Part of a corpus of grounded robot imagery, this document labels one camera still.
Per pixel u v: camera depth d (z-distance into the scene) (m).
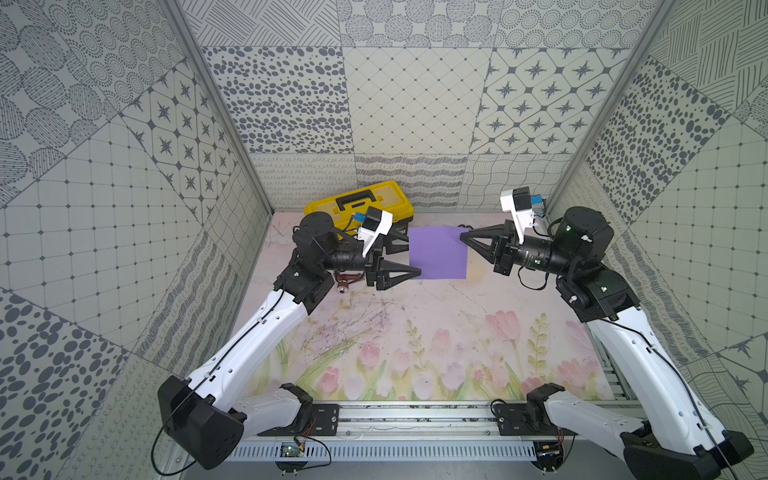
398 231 0.57
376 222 0.48
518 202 0.48
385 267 0.54
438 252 0.58
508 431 0.73
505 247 0.52
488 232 0.53
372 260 0.53
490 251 0.54
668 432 0.38
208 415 0.37
